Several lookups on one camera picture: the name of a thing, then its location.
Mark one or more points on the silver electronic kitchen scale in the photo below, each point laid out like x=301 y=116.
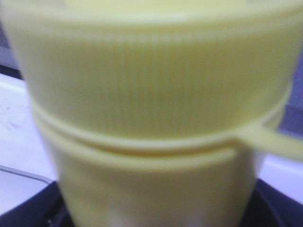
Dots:
x=16 y=187

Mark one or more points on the yellow squeeze bottle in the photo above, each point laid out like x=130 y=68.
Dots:
x=198 y=182

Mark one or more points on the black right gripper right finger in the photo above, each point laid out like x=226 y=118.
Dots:
x=268 y=207

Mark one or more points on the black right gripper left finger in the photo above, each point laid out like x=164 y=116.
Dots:
x=45 y=209

